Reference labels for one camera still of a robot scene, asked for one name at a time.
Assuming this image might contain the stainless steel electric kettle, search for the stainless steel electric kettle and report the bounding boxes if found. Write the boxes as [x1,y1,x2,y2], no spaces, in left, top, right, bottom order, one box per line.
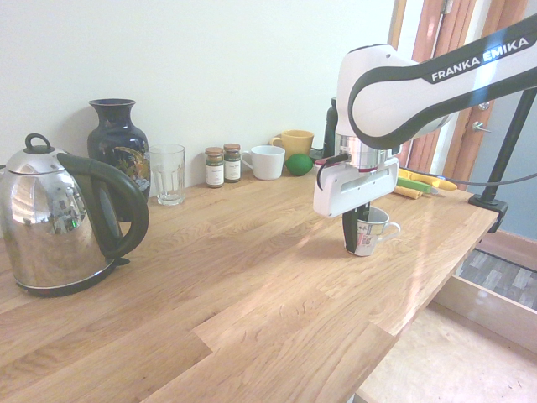
[0,133,151,298]

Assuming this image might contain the white mug with patterned band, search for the white mug with patterned band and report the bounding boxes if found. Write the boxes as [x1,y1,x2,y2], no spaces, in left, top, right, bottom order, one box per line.
[346,206,402,257]

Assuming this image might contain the green handled scissors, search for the green handled scissors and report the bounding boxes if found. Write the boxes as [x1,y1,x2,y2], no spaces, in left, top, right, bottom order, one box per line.
[396,175,440,196]

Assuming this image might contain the yellow mug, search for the yellow mug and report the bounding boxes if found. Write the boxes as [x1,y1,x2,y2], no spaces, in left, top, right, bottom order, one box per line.
[268,129,315,159]

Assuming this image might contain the spice jar with copper lid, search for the spice jar with copper lid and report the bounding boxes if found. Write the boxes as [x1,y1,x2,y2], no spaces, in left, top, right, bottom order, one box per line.
[222,143,242,184]
[204,146,226,189]

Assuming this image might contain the dark blue floral vase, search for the dark blue floral vase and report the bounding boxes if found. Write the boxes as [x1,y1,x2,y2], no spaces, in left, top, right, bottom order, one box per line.
[86,98,151,222]

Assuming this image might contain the clear drinking glass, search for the clear drinking glass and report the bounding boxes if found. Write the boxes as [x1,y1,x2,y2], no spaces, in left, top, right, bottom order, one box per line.
[149,144,186,207]

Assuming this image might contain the black Vega protein tub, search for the black Vega protein tub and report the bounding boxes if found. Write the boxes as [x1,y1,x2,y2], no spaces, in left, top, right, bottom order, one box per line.
[322,97,339,157]

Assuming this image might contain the plain white mug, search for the plain white mug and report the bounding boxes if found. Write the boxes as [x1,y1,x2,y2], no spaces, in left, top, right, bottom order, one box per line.
[240,144,287,181]

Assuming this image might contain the black clamp camera mount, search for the black clamp camera mount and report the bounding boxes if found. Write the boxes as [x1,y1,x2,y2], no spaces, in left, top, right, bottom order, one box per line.
[468,90,537,234]

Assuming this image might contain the reddish wooden door post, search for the reddish wooden door post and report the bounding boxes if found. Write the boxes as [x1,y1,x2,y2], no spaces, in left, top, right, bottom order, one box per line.
[404,0,477,175]

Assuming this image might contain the wooden door with frosted panel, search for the wooden door with frosted panel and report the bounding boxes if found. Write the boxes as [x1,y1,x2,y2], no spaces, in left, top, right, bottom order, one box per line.
[444,0,537,236]

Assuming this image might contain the yellow cloth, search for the yellow cloth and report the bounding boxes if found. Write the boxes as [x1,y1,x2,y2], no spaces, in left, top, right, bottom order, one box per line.
[393,184,425,202]

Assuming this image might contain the large open wooden drawer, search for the large open wooden drawer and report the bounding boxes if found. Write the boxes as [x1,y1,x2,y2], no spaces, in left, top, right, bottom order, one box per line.
[355,271,537,403]

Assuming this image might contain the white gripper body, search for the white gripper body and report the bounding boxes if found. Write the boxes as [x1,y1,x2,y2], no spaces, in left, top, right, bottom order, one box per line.
[313,157,399,219]

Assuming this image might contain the green lime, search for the green lime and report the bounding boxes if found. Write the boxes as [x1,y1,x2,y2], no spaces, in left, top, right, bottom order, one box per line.
[284,153,315,176]

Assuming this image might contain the light wooden wall trim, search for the light wooden wall trim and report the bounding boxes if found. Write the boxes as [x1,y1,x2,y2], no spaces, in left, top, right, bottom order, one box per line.
[388,0,409,48]

